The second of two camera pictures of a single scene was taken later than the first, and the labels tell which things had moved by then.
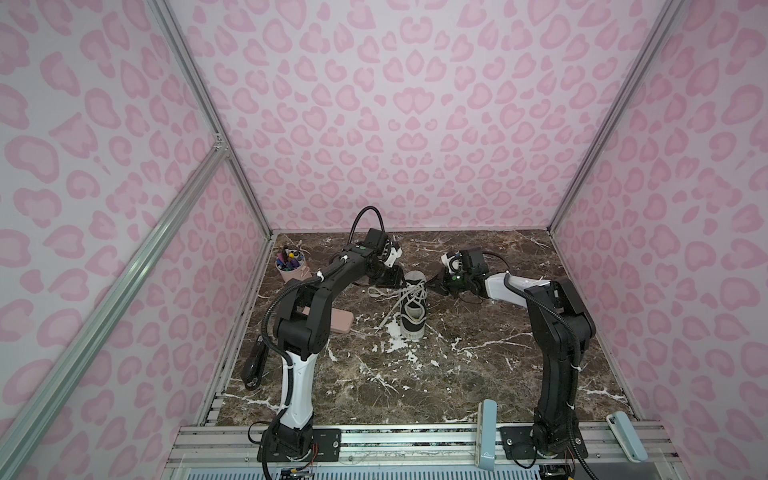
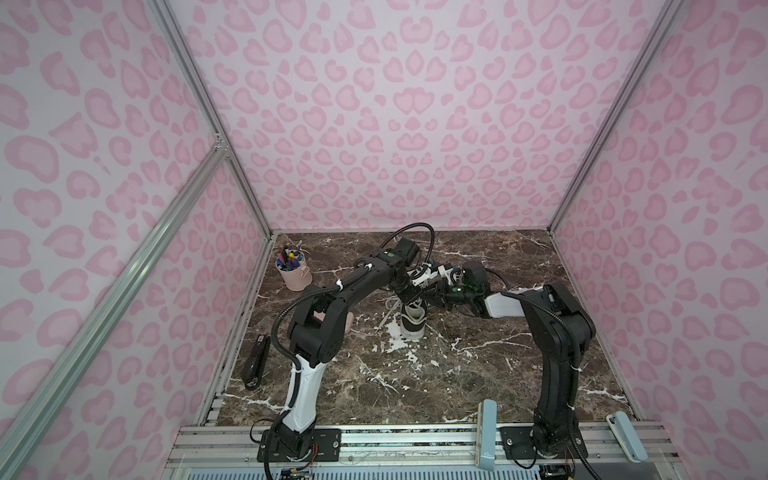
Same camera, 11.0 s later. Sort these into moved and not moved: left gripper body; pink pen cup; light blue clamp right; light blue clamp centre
Moved: left gripper body
Not moved: light blue clamp centre; light blue clamp right; pink pen cup
